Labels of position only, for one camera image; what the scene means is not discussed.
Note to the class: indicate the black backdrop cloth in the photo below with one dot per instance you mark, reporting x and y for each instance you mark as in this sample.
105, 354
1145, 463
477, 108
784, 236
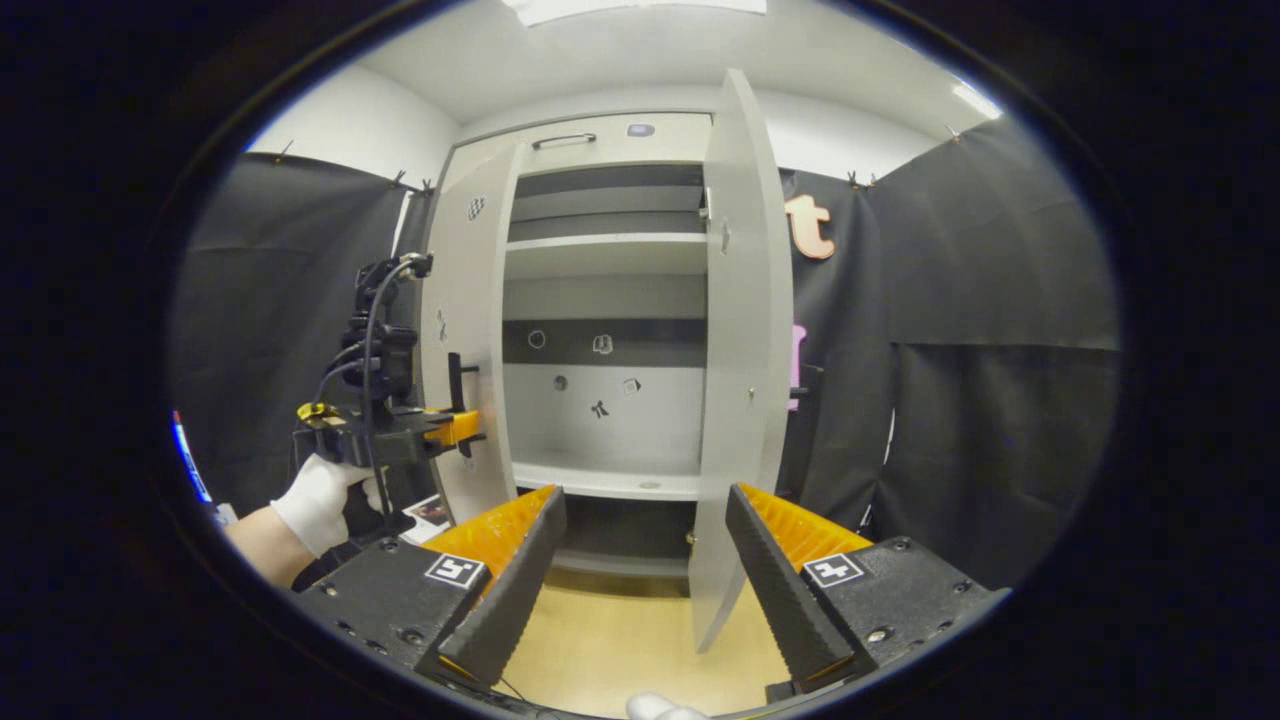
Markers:
1000, 300

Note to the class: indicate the grey shoe cabinet door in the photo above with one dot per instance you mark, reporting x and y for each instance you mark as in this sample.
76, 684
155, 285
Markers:
470, 300
740, 350

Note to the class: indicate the grey double-door shoe cabinet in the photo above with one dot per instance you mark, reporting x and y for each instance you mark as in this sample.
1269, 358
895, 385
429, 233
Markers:
600, 420

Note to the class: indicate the grey cabinet drawer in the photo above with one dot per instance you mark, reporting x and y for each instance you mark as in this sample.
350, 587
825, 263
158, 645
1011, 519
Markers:
600, 150

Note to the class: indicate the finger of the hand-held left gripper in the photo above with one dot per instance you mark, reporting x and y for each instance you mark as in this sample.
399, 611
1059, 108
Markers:
455, 428

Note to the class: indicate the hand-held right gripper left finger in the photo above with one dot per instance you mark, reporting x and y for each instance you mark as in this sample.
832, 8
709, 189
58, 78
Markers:
510, 600

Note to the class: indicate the white cabinet shelf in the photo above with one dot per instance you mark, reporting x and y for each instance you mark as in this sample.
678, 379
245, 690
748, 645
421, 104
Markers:
600, 255
600, 482

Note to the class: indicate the small ceiling light panel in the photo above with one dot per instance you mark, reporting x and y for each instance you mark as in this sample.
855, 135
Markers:
977, 100

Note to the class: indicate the large ceiling light panel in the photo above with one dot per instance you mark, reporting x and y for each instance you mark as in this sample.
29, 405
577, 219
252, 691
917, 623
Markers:
640, 8

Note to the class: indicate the printed paper sheet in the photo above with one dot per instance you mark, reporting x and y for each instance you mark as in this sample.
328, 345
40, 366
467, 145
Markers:
430, 515

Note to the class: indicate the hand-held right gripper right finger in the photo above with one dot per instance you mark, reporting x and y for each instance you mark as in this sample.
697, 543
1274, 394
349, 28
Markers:
785, 600

